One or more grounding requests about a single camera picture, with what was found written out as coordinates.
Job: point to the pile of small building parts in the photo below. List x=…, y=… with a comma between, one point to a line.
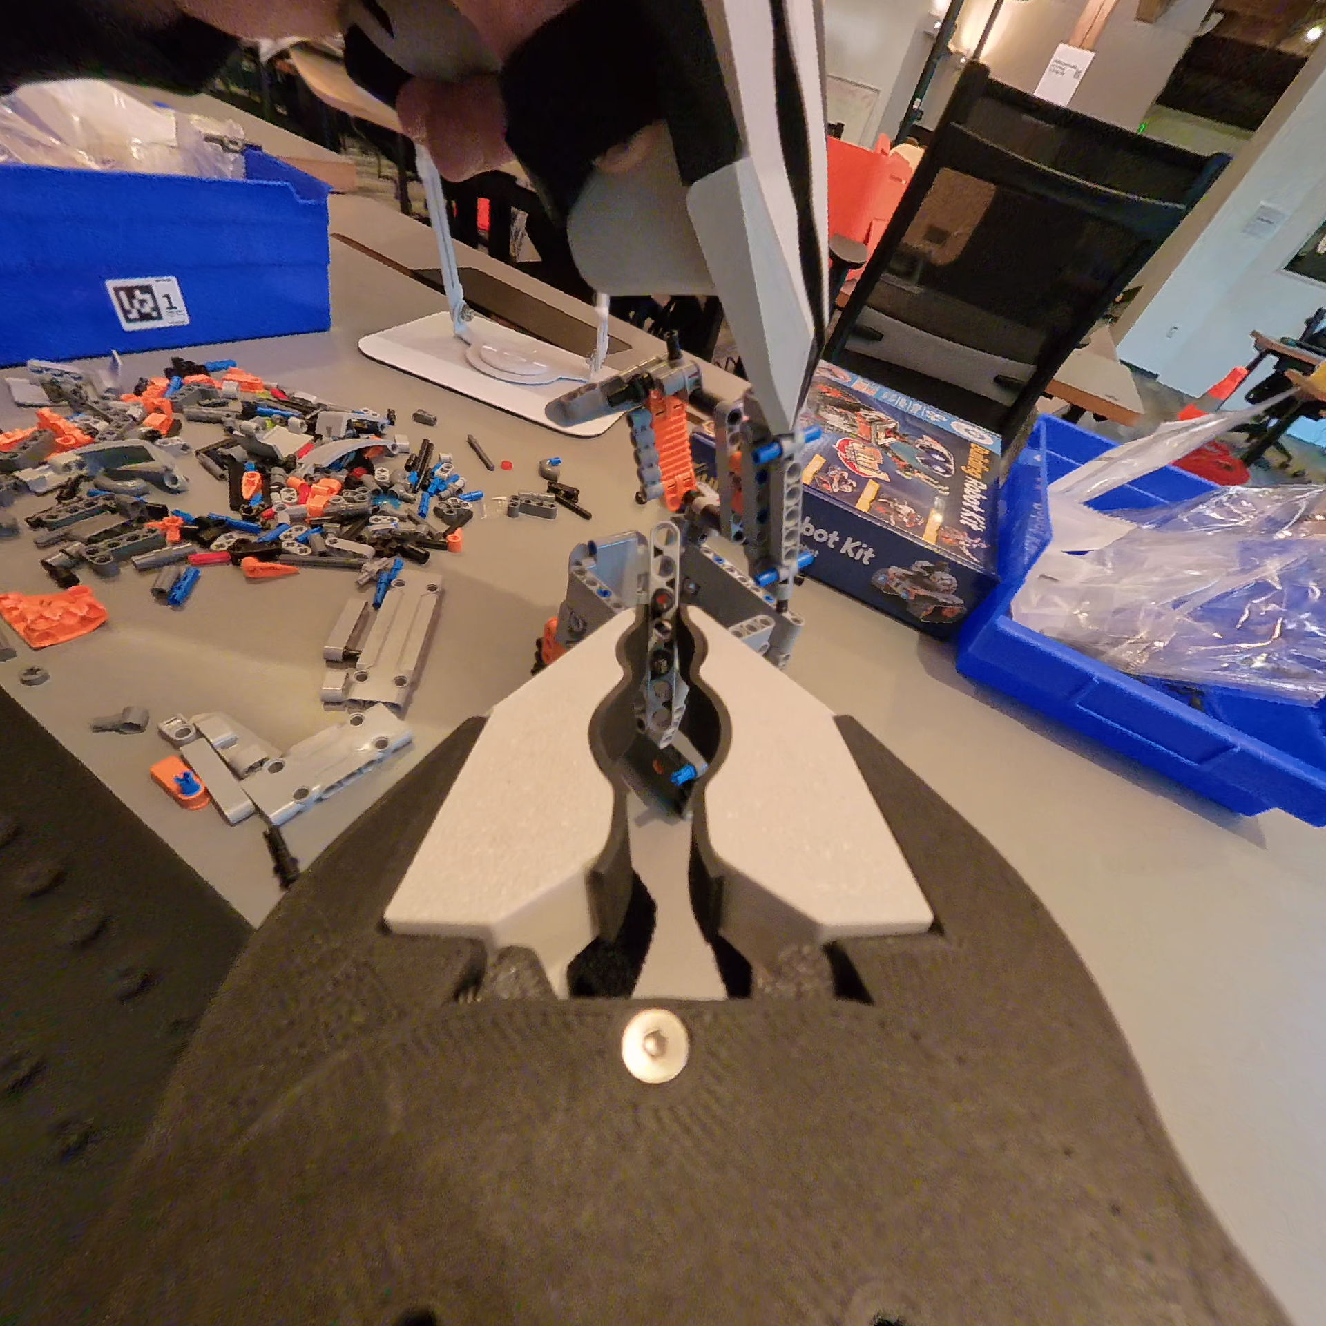
x=250, y=488

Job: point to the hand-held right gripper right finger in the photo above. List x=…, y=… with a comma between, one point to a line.
x=820, y=829

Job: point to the orange gear frame assembly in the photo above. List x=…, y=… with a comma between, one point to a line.
x=663, y=601

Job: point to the blue robot kit box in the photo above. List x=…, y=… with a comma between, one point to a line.
x=892, y=518

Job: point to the large orange wedge piece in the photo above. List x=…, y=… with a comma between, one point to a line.
x=52, y=617

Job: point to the person's left hand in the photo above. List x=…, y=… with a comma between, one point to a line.
x=456, y=125

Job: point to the clear plastic bags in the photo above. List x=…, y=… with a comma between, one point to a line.
x=1202, y=570

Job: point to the orange container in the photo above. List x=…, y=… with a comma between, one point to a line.
x=867, y=186

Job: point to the white book stand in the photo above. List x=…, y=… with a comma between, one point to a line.
x=498, y=363

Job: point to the small orange block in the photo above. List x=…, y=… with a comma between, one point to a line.
x=179, y=781

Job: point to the blue plastic bin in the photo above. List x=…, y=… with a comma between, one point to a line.
x=1099, y=683
x=207, y=238

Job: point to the grey long bar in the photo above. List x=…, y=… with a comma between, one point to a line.
x=384, y=642

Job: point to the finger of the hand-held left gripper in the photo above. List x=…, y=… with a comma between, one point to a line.
x=813, y=145
x=756, y=249

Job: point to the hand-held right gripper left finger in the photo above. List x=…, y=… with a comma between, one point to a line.
x=498, y=829

